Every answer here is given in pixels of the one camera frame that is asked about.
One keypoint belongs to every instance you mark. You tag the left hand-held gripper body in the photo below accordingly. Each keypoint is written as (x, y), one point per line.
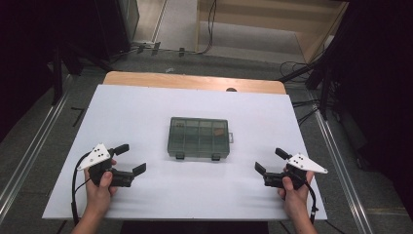
(97, 157)

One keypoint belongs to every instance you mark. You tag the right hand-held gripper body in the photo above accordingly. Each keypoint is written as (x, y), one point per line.
(307, 164)

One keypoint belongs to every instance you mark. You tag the grey clear compartment box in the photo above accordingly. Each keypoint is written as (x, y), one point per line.
(195, 139)

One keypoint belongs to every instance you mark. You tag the person's right hand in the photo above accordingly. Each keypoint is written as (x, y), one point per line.
(297, 201)

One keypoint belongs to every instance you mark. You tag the person's left hand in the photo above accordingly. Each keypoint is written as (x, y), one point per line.
(97, 200)

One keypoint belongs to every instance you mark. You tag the white table board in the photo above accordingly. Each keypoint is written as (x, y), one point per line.
(162, 188)

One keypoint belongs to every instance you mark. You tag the black metal stand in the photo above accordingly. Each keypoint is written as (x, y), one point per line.
(324, 94)
(57, 81)

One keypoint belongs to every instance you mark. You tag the dark table grommet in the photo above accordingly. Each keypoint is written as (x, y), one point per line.
(231, 89)

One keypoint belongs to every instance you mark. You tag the wooden table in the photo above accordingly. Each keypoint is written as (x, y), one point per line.
(178, 81)

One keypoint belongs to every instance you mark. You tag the dark curtain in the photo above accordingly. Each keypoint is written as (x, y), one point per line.
(380, 81)
(26, 48)

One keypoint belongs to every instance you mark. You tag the black cabinet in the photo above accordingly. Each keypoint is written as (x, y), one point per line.
(110, 26)

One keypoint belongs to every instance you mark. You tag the wooden shelf unit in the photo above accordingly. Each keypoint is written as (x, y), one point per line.
(259, 16)

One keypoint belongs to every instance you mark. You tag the metal floor rail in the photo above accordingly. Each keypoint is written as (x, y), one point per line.
(54, 112)
(341, 169)

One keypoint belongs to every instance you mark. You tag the small dark floor bracket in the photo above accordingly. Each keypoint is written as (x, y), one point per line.
(156, 48)
(181, 51)
(140, 48)

